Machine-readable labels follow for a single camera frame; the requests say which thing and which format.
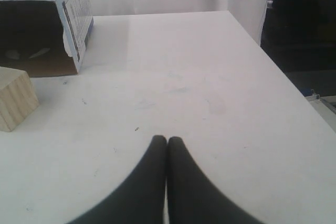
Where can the metal frame beside table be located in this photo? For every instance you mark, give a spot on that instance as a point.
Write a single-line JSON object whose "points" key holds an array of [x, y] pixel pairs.
{"points": [[311, 96]]}

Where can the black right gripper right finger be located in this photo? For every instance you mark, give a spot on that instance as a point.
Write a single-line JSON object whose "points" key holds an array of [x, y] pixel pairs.
{"points": [[191, 196]]}

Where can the blue white cardboard box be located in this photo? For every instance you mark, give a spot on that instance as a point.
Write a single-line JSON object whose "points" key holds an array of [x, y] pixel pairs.
{"points": [[45, 38]]}

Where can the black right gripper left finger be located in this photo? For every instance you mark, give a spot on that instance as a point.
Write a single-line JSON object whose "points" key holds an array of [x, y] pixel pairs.
{"points": [[140, 197]]}

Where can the pale wooden block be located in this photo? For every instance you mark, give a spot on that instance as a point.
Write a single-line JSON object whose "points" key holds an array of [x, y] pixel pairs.
{"points": [[18, 98]]}

